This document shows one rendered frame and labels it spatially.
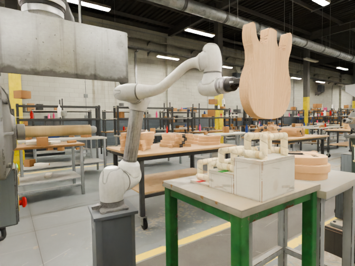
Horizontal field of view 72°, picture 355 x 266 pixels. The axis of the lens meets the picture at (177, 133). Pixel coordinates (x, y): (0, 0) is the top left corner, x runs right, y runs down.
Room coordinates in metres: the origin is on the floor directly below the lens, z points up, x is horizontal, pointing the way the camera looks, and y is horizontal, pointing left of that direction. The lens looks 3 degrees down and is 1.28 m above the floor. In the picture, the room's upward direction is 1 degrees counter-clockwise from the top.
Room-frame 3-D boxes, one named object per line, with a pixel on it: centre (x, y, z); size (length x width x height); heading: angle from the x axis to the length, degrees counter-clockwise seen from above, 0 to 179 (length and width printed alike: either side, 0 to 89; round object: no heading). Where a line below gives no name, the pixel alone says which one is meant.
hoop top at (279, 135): (1.09, -0.44, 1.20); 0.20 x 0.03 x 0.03; 128
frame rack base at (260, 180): (1.13, -0.41, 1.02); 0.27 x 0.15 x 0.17; 129
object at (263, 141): (1.04, -0.37, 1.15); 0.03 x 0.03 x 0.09
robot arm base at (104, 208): (1.59, 0.46, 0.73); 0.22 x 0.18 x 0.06; 117
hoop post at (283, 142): (1.14, -0.50, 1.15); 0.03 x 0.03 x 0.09
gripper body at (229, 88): (1.27, -0.30, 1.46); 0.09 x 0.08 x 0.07; 38
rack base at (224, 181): (1.25, -0.31, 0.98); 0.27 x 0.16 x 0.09; 129
